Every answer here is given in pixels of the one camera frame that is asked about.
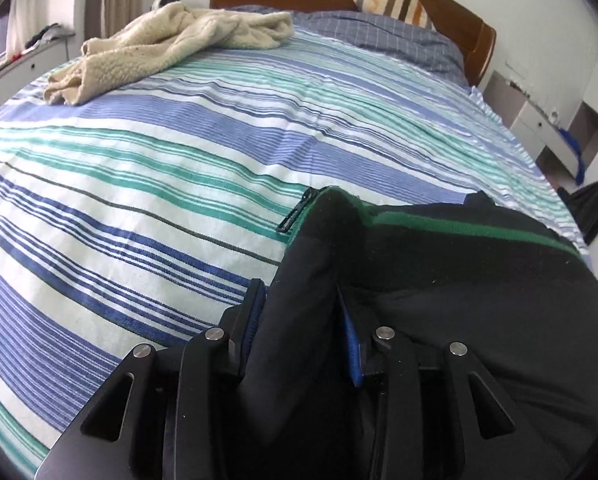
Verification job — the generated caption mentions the brown striped pillow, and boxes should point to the brown striped pillow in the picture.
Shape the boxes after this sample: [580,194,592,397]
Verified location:
[354,0,437,31]

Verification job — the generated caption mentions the black coat on chair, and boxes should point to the black coat on chair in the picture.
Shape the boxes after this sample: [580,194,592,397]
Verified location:
[569,176,598,246]

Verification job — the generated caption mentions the black padded jacket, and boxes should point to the black padded jacket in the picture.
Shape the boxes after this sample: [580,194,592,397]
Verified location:
[244,186,598,480]

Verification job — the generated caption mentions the white window cabinet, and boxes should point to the white window cabinet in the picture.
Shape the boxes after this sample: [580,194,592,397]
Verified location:
[0,35,75,126]

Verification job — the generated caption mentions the white desk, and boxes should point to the white desk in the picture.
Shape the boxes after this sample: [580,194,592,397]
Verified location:
[484,70,598,181]

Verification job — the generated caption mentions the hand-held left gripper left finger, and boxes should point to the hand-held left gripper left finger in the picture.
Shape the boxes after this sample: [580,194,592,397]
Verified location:
[38,278,269,480]

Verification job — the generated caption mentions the bed with striped sheet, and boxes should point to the bed with striped sheet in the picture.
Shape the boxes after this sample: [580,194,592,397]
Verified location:
[0,7,592,480]

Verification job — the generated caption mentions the blue cloth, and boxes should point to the blue cloth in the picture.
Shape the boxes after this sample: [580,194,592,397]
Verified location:
[559,127,587,186]

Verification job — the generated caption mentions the beige fleece garment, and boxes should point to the beige fleece garment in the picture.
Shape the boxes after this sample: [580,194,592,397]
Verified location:
[44,1,295,107]

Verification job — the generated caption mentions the blue checked pillow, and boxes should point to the blue checked pillow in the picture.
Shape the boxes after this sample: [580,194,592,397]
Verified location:
[224,7,466,87]

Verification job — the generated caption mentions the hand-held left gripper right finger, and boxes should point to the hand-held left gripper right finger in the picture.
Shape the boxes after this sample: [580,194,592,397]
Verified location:
[336,284,542,480]

